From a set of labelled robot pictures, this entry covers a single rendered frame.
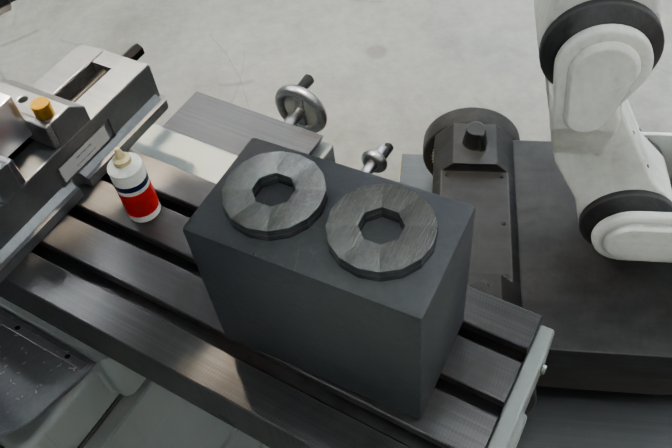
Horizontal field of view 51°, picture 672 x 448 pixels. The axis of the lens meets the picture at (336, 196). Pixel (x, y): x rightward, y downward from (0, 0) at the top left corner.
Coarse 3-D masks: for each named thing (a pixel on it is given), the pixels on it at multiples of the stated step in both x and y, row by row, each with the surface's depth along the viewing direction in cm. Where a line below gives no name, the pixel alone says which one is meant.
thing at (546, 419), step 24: (408, 168) 159; (552, 408) 121; (576, 408) 120; (600, 408) 120; (624, 408) 120; (648, 408) 119; (528, 432) 118; (552, 432) 118; (576, 432) 118; (600, 432) 117; (624, 432) 117; (648, 432) 117
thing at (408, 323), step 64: (256, 192) 61; (320, 192) 59; (384, 192) 59; (256, 256) 57; (320, 256) 57; (384, 256) 55; (448, 256) 56; (256, 320) 67; (320, 320) 60; (384, 320) 55; (448, 320) 64; (384, 384) 64
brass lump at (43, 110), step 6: (36, 102) 81; (42, 102) 81; (48, 102) 81; (36, 108) 81; (42, 108) 81; (48, 108) 81; (36, 114) 81; (42, 114) 81; (48, 114) 82; (42, 120) 82
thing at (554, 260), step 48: (480, 144) 131; (528, 144) 138; (432, 192) 132; (480, 192) 128; (528, 192) 130; (480, 240) 121; (528, 240) 123; (576, 240) 122; (480, 288) 108; (528, 288) 117; (576, 288) 116; (624, 288) 115; (576, 336) 111; (624, 336) 110; (576, 384) 117; (624, 384) 115
